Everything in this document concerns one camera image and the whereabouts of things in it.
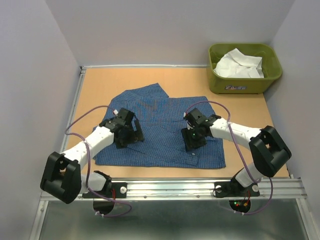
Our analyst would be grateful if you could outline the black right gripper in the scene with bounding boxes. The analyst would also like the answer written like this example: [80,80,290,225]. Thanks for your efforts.
[180,125,207,151]

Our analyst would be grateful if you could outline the blue plaid long sleeve shirt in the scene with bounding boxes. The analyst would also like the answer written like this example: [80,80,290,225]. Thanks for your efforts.
[94,83,226,169]

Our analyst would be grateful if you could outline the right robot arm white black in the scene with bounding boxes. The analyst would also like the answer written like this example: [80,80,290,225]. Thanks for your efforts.
[181,108,292,198]

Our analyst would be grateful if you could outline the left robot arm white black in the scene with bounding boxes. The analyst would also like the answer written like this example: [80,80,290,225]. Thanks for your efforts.
[40,108,144,204]

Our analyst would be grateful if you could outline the green plastic bin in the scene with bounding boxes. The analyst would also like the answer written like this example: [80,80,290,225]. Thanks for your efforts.
[206,43,283,94]

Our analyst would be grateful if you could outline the white cloth in bin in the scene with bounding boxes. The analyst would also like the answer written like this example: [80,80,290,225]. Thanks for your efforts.
[213,48,264,79]

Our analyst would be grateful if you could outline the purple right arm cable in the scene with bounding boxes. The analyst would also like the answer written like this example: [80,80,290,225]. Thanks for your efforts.
[184,100,274,216]

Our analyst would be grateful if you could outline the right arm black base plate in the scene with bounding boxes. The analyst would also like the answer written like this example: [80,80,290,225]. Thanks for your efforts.
[212,180,260,214]

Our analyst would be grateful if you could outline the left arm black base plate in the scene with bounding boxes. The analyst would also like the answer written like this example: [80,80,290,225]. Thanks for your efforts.
[81,182,132,218]

